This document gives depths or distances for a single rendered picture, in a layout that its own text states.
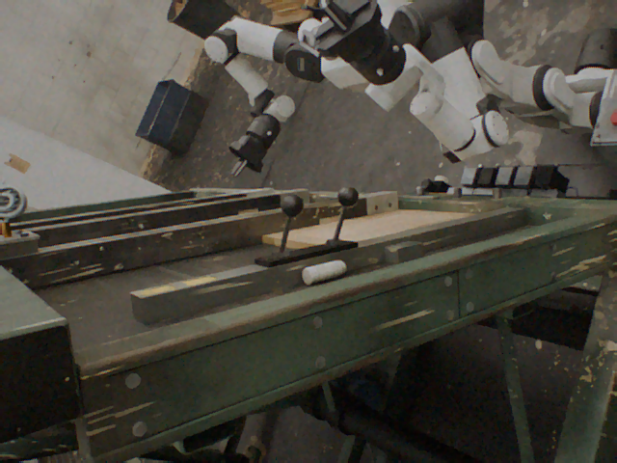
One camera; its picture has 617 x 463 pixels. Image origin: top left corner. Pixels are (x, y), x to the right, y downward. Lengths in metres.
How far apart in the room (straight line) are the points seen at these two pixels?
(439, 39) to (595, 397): 0.83
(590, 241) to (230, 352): 0.77
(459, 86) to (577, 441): 0.79
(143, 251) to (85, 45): 5.38
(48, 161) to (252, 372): 4.54
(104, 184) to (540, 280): 4.51
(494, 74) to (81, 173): 4.02
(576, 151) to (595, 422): 1.27
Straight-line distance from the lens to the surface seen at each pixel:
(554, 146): 2.46
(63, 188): 5.17
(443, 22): 1.31
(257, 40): 1.69
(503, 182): 1.71
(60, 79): 6.53
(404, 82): 1.12
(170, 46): 6.83
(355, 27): 0.99
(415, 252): 1.11
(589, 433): 1.38
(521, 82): 1.90
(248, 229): 1.41
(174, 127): 5.72
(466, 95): 1.29
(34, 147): 5.10
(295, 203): 0.92
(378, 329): 0.78
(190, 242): 1.35
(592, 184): 2.28
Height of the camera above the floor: 2.05
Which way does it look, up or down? 35 degrees down
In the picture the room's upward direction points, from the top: 64 degrees counter-clockwise
